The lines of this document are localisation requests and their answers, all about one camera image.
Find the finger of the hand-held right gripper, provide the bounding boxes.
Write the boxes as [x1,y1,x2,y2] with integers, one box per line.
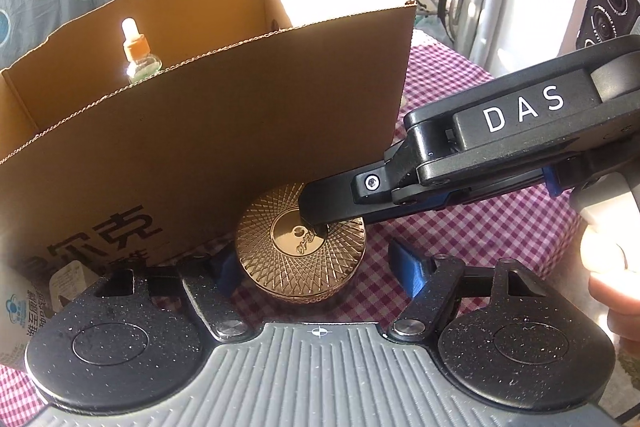
[298,147,451,226]

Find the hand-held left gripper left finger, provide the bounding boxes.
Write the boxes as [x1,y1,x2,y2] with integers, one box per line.
[95,252,251,340]

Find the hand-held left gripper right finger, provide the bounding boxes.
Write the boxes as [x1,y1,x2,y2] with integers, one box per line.
[389,239,538,343]

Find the gold round tin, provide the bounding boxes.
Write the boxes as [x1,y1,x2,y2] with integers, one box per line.
[234,183,368,305]

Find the brown cardboard box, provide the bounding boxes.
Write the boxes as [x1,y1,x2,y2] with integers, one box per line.
[0,0,418,278]

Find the green glass dropper bottle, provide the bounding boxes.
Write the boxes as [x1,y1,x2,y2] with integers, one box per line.
[121,18,163,84]

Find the person's right hand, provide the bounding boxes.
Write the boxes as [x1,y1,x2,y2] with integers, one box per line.
[580,223,640,348]

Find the pink checked tablecloth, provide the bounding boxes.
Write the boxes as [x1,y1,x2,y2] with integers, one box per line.
[0,29,640,408]

